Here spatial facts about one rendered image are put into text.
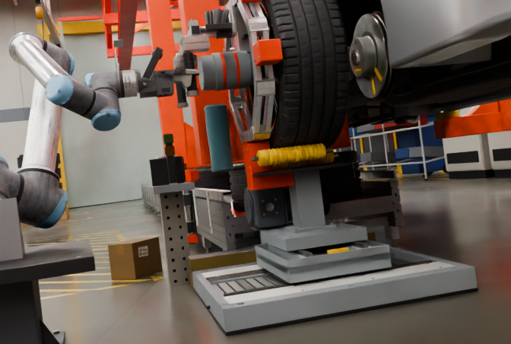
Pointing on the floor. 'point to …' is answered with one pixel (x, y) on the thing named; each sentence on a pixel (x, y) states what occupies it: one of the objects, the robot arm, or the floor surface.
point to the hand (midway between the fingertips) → (195, 71)
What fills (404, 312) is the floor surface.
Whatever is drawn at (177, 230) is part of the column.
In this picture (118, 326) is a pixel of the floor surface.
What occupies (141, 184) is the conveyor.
